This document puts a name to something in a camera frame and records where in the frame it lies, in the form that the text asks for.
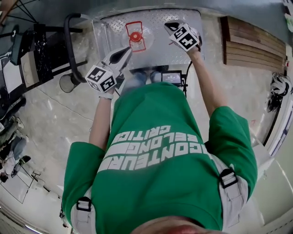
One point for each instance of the brown wooden slat panel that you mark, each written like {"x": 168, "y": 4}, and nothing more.
{"x": 251, "y": 45}

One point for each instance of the green printed t-shirt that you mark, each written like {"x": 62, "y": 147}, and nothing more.
{"x": 160, "y": 160}

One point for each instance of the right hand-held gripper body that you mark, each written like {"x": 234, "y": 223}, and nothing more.
{"x": 184, "y": 37}

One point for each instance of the black marble table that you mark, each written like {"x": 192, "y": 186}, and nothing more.
{"x": 43, "y": 52}

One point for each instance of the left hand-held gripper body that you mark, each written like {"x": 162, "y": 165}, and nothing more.
{"x": 107, "y": 68}

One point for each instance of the person's face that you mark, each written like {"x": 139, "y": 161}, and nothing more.
{"x": 174, "y": 226}

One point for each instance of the beige cardboard box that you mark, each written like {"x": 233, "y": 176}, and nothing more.
{"x": 29, "y": 69}

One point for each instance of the person's right forearm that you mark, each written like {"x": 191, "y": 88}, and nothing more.
{"x": 206, "y": 80}

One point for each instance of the dark green chair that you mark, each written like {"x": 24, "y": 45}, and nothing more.
{"x": 17, "y": 45}

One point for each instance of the person's left forearm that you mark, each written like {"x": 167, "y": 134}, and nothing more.
{"x": 99, "y": 118}

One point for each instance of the white wristband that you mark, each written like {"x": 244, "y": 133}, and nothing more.
{"x": 106, "y": 96}

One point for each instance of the black screen device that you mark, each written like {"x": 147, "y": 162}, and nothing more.
{"x": 171, "y": 77}

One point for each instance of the person's blue jeans legs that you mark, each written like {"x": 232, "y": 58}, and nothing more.
{"x": 139, "y": 77}

